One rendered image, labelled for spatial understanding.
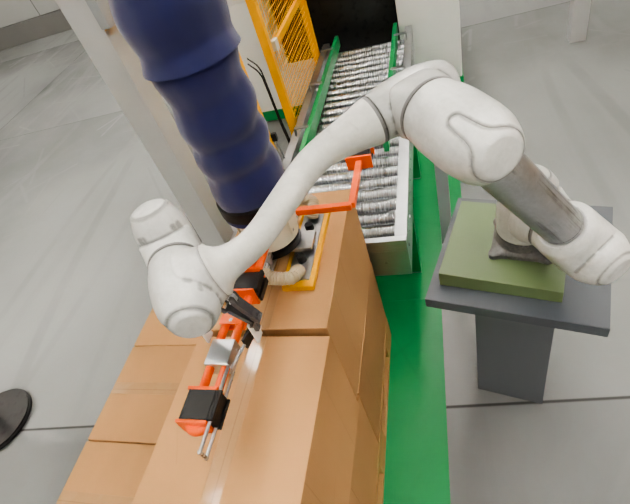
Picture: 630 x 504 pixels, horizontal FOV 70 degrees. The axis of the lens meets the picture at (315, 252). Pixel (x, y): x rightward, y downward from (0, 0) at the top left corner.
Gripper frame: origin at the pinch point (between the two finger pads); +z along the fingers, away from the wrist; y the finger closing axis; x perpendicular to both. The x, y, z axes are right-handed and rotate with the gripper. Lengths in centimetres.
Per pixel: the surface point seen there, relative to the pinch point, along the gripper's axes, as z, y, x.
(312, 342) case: 13.3, -15.7, -6.5
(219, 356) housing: -1.5, 0.7, 6.8
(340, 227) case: 13, -18, -50
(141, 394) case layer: 53, 65, -10
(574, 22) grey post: 90, -156, -360
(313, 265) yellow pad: 11.1, -12.0, -32.4
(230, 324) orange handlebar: 1.3, 2.6, -4.2
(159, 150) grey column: 26, 104, -143
